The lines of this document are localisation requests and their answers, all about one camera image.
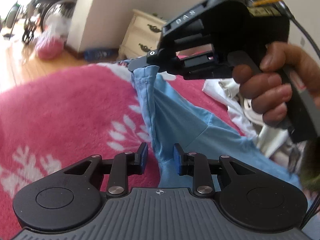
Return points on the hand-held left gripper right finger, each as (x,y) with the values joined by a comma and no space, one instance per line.
(177,160)

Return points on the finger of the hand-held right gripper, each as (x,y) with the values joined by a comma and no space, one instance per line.
(145,61)

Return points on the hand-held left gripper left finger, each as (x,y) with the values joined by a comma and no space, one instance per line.
(143,158)

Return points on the light blue printed t-shirt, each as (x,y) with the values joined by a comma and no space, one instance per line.
(180,120)

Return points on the person's right hand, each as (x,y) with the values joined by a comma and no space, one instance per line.
(267,92)

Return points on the cream nightstand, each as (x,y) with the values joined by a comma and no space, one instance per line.
(140,35)

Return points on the blue plastic basket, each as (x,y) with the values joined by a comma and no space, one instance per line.
(100,54)

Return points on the white thin garment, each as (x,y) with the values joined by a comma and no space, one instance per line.
(225,92)

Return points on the red floral blanket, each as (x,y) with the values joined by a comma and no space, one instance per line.
(62,110)

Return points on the plastic bag with pink contents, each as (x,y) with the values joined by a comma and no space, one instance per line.
(51,45)

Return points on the wheelchair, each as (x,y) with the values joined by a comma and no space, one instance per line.
(50,7)

